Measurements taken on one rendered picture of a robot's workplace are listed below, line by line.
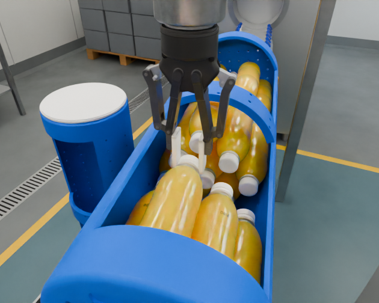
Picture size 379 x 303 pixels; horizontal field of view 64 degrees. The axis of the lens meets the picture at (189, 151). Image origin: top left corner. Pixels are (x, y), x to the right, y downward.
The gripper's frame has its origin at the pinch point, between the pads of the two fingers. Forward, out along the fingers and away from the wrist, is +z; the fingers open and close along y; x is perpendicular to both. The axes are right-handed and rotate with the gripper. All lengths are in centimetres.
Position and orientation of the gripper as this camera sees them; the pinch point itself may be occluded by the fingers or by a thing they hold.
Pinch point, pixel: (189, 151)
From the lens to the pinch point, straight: 50.3
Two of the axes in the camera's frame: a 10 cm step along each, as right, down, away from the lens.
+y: -9.7, -1.4, 1.9
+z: 0.0, 8.1, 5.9
